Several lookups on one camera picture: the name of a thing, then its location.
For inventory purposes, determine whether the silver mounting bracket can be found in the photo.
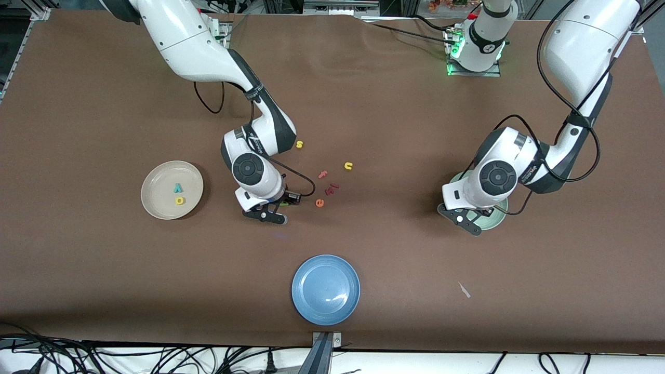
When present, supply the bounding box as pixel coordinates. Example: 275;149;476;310
312;331;343;348

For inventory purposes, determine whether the beige brown round plate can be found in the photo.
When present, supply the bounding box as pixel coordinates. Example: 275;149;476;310
141;161;204;220

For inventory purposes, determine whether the black cable tangle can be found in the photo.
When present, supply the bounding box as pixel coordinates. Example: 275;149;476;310
0;322;291;374

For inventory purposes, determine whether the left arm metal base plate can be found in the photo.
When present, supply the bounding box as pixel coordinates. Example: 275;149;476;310
446;26;502;77

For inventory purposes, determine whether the silver aluminium frame bar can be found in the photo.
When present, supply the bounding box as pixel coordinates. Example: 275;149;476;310
626;0;665;36
0;6;51;102

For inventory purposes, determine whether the brown table cover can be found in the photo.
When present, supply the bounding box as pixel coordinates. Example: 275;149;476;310
0;9;665;355

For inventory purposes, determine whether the blue round plate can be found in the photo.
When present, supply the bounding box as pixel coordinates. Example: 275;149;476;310
291;254;361;326

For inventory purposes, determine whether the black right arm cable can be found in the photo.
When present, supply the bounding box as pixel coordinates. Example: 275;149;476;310
193;81;316;204

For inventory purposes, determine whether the light green round plate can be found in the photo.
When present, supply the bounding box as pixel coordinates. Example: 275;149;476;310
448;171;509;231

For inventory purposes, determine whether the grey box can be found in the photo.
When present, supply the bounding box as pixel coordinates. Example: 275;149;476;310
303;0;381;16

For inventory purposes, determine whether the orange decoration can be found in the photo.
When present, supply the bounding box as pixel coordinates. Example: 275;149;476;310
429;0;471;12

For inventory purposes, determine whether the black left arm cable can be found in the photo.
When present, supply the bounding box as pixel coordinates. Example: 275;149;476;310
468;0;602;216

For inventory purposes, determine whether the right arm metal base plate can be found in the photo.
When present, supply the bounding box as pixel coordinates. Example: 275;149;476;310
208;21;230;50

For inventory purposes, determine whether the black base cable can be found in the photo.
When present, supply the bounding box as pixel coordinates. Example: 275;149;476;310
358;15;460;47

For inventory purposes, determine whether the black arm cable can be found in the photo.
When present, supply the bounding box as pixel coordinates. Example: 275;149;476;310
468;0;602;216
193;81;316;204

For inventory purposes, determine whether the grey camera mount pole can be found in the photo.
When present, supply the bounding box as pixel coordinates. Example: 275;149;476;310
297;333;334;374

